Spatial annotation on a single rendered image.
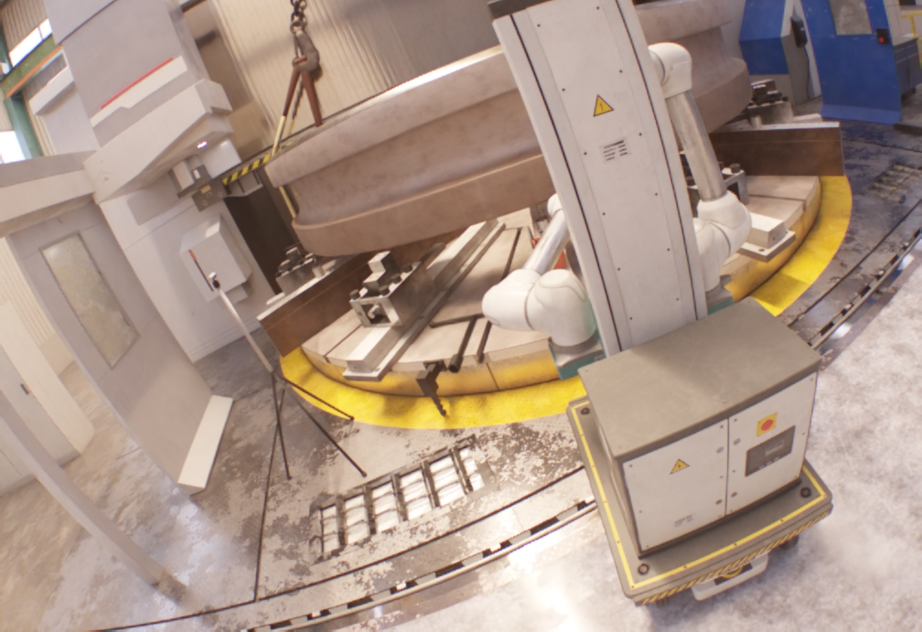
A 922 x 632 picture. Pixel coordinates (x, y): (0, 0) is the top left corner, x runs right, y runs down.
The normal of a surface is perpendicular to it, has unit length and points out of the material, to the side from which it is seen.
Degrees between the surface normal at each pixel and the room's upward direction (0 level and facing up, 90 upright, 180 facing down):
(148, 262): 90
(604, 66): 90
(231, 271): 90
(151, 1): 90
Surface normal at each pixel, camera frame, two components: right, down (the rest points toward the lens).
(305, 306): 0.60, 0.11
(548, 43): 0.03, 0.41
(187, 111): 0.24, 0.32
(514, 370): -0.20, 0.48
